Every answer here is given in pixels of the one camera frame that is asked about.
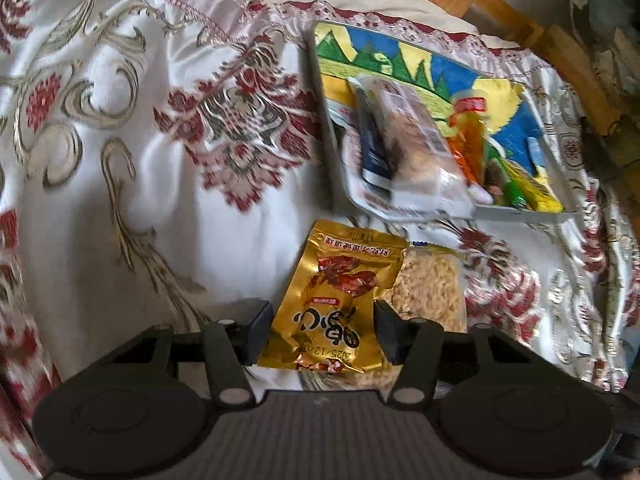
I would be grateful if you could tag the green tube snack packet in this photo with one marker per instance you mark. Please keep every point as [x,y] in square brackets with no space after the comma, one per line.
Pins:
[510,187]

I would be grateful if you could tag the clear rice crisp packet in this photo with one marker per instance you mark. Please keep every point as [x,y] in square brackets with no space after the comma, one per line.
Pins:
[430,285]

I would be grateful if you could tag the wooden bed frame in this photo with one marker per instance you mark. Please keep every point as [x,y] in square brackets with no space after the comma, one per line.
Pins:
[550,40]

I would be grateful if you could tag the pile of clothes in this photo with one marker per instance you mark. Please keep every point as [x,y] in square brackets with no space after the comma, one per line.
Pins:
[605,20]

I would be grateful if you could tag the metal tray with coloured drawing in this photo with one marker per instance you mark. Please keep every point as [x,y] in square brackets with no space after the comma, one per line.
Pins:
[400,67]

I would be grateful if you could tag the gold snack packet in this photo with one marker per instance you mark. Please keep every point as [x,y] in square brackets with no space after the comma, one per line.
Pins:
[330,300]

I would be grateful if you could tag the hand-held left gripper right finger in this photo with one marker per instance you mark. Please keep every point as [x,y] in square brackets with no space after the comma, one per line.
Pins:
[390,332]

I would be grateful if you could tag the small light blue eraser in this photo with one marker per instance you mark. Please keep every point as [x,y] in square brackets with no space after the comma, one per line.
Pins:
[536,155]

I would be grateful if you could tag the floral satin blanket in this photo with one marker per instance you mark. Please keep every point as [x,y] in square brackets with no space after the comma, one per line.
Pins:
[125,185]

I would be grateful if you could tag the dark blue snack packet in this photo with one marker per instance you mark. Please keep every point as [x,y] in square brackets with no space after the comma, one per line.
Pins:
[375,145]

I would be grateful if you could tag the clear orange jelly packet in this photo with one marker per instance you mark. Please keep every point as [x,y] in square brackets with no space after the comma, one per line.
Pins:
[467,130]

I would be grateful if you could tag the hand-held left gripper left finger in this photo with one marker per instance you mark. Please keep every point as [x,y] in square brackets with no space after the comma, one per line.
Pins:
[257,332]

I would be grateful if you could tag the long clear peanut bar packet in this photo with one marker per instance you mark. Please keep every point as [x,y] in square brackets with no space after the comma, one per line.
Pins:
[415,145]

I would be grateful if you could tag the yellow green snack packet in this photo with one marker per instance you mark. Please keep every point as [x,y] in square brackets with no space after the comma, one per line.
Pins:
[540,195]

